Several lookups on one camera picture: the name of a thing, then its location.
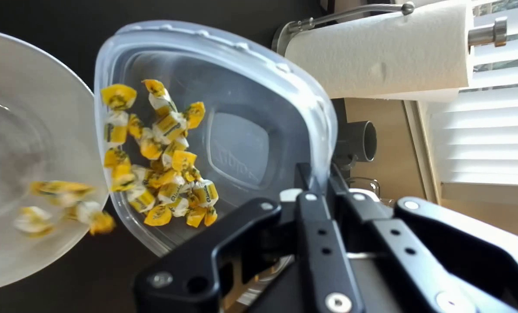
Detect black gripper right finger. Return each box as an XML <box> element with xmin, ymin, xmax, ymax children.
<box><xmin>329</xmin><ymin>166</ymin><xmax>477</xmax><ymax>313</ymax></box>

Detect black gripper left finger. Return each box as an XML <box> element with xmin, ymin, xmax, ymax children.
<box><xmin>295</xmin><ymin>163</ymin><xmax>362</xmax><ymax>313</ymax></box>

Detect clear plastic lunchbox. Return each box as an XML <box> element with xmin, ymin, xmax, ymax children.
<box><xmin>93</xmin><ymin>20</ymin><xmax>336</xmax><ymax>255</ymax></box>

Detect white ceramic bowl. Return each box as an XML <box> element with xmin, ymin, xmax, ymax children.
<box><xmin>0</xmin><ymin>32</ymin><xmax>107</xmax><ymax>286</ymax></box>

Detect white window blinds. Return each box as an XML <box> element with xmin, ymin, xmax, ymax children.
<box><xmin>425</xmin><ymin>0</ymin><xmax>518</xmax><ymax>184</ymax></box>

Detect yellow wrapped candies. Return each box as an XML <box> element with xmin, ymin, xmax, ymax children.
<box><xmin>11</xmin><ymin>77</ymin><xmax>220</xmax><ymax>237</ymax></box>

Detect white paper towel roll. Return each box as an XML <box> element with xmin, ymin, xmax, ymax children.
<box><xmin>283</xmin><ymin>0</ymin><xmax>472</xmax><ymax>97</ymax></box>

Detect metal paper towel holder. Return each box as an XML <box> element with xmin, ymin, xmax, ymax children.
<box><xmin>270</xmin><ymin>0</ymin><xmax>507</xmax><ymax>53</ymax></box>

